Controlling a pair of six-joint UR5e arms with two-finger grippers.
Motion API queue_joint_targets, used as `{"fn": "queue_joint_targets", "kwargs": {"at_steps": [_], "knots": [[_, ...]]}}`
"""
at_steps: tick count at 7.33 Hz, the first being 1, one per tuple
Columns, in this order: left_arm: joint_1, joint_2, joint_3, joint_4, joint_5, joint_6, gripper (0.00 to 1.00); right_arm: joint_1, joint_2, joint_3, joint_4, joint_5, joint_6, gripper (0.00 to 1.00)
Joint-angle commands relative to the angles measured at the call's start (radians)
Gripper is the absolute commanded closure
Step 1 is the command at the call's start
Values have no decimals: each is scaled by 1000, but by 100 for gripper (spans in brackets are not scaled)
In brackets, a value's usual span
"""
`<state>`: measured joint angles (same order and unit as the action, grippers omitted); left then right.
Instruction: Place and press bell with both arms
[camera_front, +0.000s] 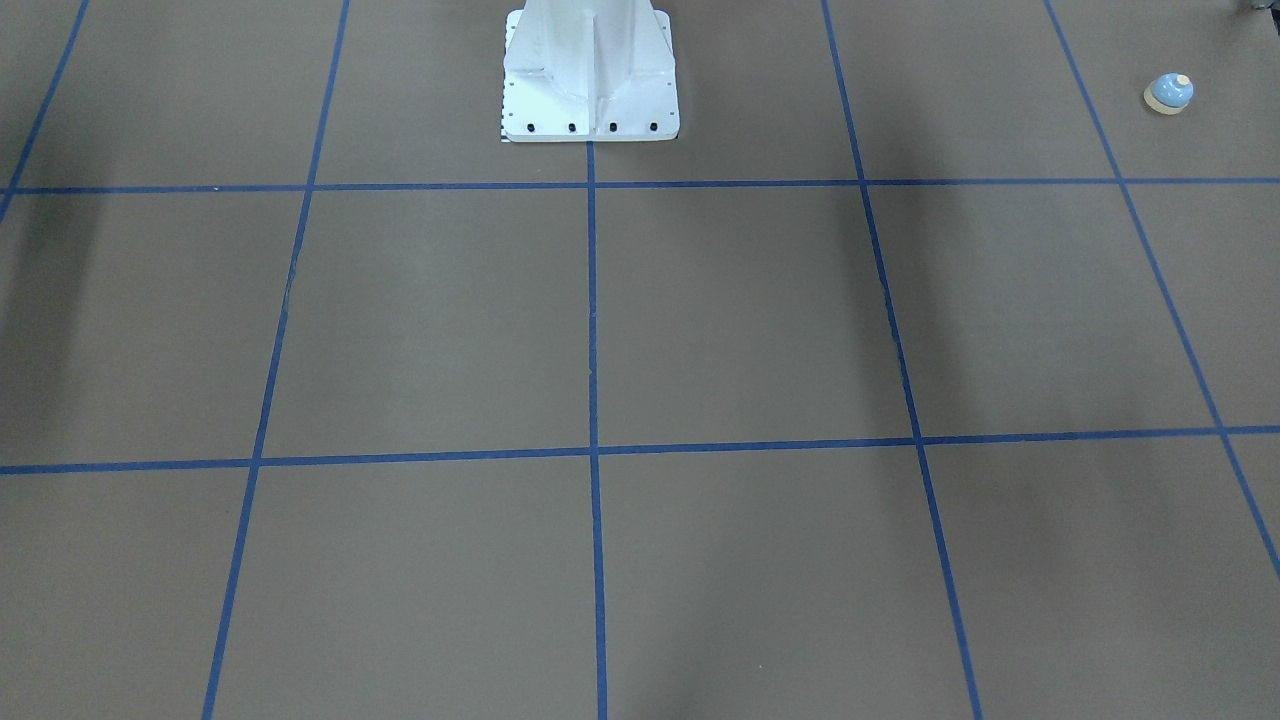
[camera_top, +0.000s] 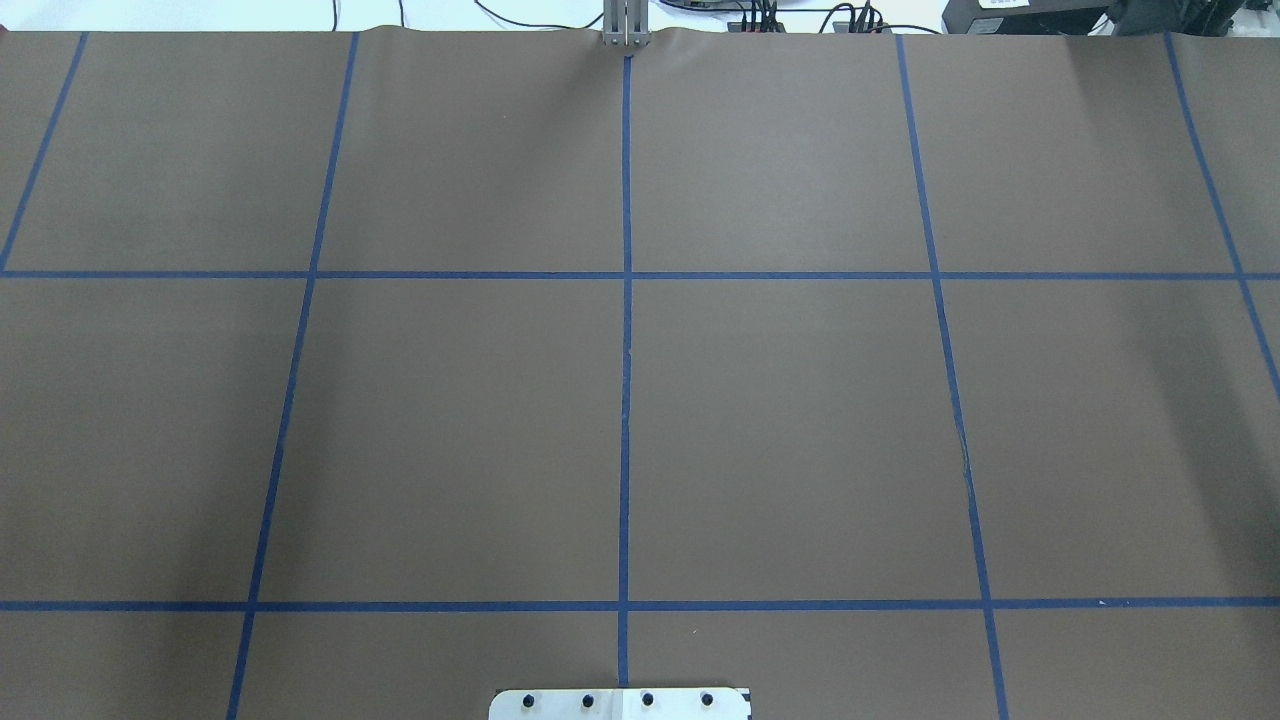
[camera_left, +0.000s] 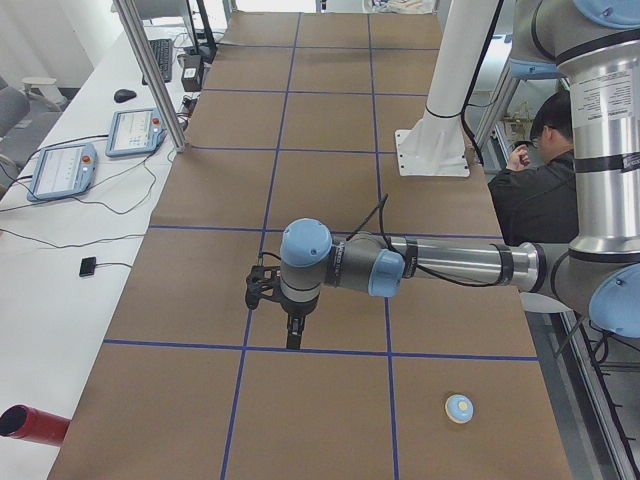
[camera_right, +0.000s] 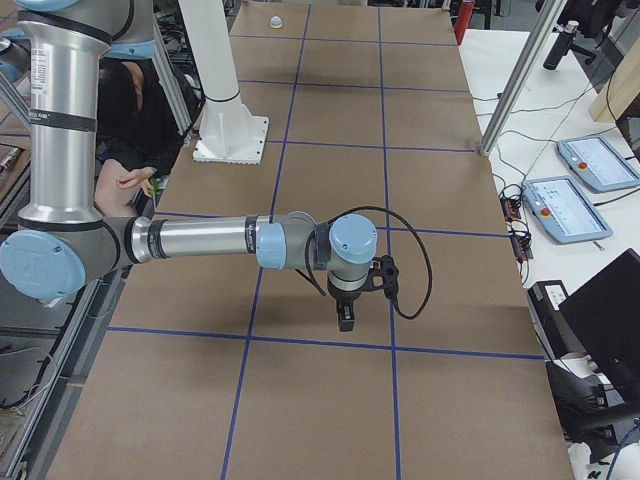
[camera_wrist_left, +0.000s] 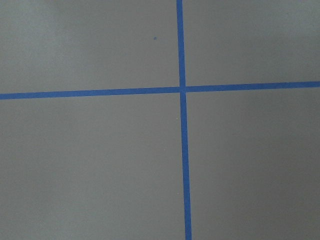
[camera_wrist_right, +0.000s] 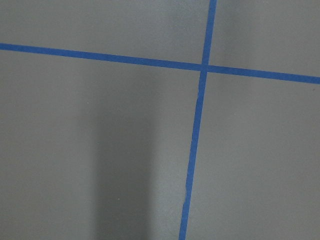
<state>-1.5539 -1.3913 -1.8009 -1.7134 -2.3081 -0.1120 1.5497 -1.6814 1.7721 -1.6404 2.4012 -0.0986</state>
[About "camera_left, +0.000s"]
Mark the red cylinder tube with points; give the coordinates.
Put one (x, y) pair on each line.
(30, 424)

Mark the blue teach pendant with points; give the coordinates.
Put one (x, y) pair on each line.
(134, 132)
(62, 171)

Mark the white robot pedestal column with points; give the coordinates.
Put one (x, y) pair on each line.
(435, 146)

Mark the blue white call bell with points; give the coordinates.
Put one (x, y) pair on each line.
(459, 408)

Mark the black keyboard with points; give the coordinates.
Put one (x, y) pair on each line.
(162, 50)

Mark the black monitor stand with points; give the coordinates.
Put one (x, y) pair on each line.
(206, 44)

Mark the grey office chair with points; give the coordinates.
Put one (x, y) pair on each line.
(26, 119)

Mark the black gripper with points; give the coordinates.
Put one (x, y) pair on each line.
(296, 310)

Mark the person in black jacket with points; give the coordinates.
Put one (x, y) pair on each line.
(539, 204)

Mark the black power adapter box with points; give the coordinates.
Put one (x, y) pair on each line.
(192, 73)

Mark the small black square device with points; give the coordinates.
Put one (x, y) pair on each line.
(87, 266)

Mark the black computer mouse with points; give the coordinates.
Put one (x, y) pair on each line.
(124, 95)

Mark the aluminium frame post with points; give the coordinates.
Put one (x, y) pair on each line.
(141, 48)

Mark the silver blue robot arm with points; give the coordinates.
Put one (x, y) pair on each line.
(595, 45)

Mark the near blue teach pendant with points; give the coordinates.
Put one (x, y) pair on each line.
(62, 171)

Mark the far blue teach pendant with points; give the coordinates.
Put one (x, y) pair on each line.
(134, 132)

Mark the white chair seat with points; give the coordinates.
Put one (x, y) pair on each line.
(538, 303)

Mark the brown paper table cover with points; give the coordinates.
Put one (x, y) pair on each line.
(237, 351)

